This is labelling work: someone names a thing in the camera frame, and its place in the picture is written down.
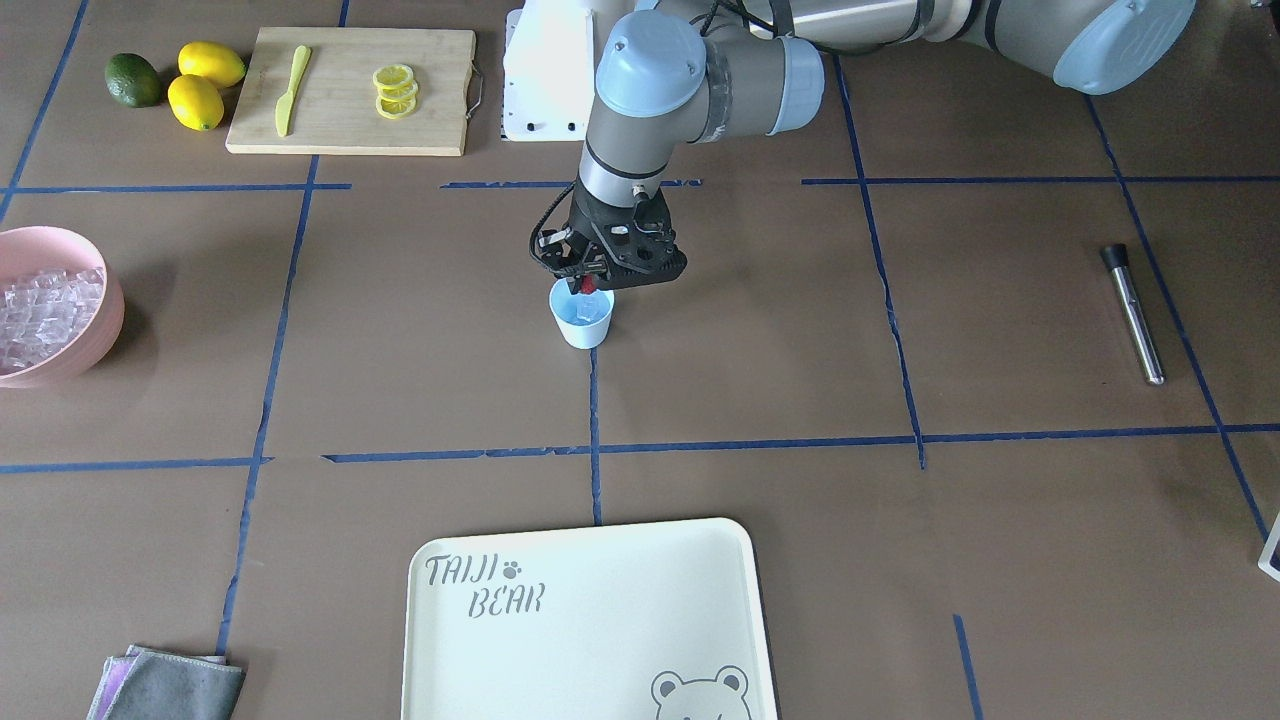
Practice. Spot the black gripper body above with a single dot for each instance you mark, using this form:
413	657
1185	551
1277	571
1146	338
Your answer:
582	223

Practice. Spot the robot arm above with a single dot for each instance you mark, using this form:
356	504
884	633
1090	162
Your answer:
672	72

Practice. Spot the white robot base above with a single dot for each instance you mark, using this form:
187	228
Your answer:
548	67

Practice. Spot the ice cube in cup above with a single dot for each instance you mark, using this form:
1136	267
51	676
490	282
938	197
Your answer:
589	309

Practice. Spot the light blue cup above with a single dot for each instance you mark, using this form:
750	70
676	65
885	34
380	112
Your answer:
560	302

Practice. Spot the ice cubes in bowl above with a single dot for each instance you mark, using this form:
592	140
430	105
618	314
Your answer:
43	312

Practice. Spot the lemon slices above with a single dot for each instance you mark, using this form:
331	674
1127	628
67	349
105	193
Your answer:
397	91

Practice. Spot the wooden cutting board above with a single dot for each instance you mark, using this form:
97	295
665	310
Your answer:
335	112

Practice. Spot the yellow plastic knife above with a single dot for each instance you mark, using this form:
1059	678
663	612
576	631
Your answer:
284	107

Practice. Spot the cream bear tray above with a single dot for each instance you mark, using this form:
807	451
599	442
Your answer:
658	620

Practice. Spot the yellow lemon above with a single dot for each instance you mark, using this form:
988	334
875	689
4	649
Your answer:
196	103
222	66

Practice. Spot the green avocado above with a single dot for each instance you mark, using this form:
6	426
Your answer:
132	81

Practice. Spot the steel muddler black tip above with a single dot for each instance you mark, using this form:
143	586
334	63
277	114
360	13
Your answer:
1116	259

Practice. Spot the pink bowl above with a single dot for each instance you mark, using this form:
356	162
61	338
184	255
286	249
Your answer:
28	249

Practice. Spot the grey folded cloth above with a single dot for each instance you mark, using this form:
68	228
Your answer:
154	684

